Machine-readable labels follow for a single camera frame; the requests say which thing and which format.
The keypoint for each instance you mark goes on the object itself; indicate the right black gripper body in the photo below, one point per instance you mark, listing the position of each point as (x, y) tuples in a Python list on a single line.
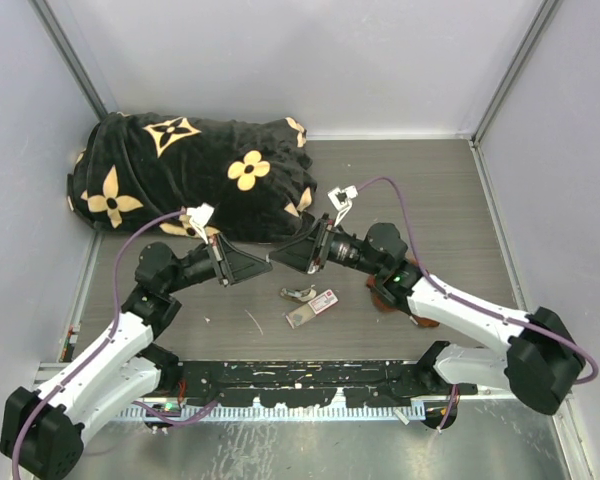
[(319, 252)]

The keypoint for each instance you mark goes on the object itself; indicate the red white staple box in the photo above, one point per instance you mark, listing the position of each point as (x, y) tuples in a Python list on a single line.
[(312, 305)]

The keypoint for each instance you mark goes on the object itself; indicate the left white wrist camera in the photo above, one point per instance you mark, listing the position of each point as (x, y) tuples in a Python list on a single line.
[(199, 218)]

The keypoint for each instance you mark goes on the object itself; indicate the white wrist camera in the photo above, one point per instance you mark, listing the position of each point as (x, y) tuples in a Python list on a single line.
[(342, 201), (199, 218)]

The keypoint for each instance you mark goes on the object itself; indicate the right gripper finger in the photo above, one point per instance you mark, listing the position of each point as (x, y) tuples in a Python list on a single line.
[(301, 247), (300, 263)]

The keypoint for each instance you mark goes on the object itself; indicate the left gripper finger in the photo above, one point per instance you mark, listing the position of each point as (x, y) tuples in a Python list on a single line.
[(237, 258), (243, 272)]

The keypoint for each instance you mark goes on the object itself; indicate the white slotted cable duct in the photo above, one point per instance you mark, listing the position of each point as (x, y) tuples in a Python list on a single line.
[(336, 411)]

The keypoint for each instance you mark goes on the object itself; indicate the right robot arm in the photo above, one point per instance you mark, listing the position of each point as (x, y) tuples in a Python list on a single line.
[(531, 355)]

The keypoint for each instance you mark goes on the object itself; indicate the black floral plush blanket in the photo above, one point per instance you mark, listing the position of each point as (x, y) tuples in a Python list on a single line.
[(141, 167)]

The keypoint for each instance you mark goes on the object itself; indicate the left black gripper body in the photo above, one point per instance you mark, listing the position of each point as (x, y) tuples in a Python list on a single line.
[(219, 258)]

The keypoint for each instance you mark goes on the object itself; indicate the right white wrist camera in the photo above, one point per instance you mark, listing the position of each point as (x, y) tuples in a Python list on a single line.
[(342, 201)]

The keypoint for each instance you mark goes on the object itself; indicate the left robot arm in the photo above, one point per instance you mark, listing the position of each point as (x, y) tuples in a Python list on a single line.
[(45, 431)]

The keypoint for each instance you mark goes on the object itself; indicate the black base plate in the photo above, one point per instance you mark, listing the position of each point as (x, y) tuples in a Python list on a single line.
[(373, 383)]

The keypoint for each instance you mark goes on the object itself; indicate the aluminium front rail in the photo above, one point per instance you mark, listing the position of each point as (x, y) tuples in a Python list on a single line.
[(47, 370)]

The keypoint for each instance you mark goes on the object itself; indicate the brown cloth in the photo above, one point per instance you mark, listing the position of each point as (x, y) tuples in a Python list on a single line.
[(420, 320)]

